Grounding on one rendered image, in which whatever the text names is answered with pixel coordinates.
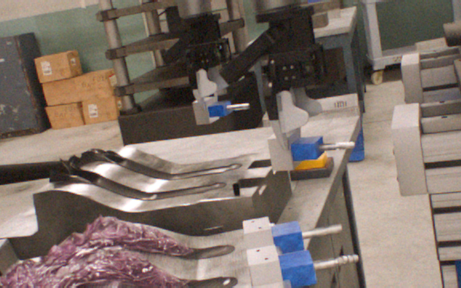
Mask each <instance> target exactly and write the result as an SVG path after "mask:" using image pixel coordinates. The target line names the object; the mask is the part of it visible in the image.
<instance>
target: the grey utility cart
mask: <svg viewBox="0 0 461 288"><path fill-rule="evenodd" d="M389 1H392V0H359V2H361V7H362V13H363V25H364V30H365V36H367V40H366V42H367V48H368V54H366V56H367V61H368V63H369V65H371V67H369V68H366V71H365V75H366V77H367V78H370V79H371V81H372V84H373V85H376V86H377V85H379V84H381V82H382V80H383V76H382V74H383V69H384V68H385V66H388V65H393V64H398V63H402V61H403V56H404V55H406V54H417V53H418V54H419V59H420V54H421V53H427V52H433V51H434V50H444V49H450V48H456V47H457V46H454V47H447V46H441V47H436V48H430V49H425V50H422V51H416V52H415V45H413V46H404V47H399V48H398V49H393V50H384V51H382V50H381V43H380V37H379V26H378V19H377V14H376V7H375V4H379V3H384V2H389ZM451 8H452V15H453V22H461V0H451Z"/></svg>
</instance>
